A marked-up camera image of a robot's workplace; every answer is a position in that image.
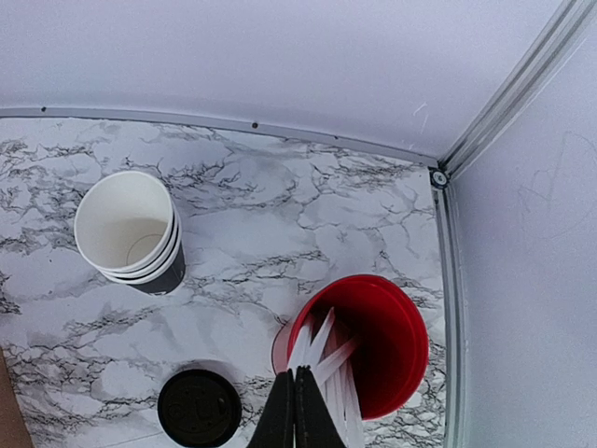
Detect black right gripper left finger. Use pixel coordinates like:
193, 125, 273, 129
247, 371, 295, 448

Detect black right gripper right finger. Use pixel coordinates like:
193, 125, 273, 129
294, 367, 345, 448

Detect white sticks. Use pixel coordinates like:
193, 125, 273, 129
286, 309, 365, 447

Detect brown paper bag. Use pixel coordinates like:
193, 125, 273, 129
0, 354, 34, 448

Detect red ribbed plastic cup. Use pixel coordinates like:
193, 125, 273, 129
271, 274, 429, 420

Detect stack of black paper cups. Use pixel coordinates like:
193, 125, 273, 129
74, 171, 186, 296

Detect right aluminium frame post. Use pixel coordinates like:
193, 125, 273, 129
434, 1, 596, 447

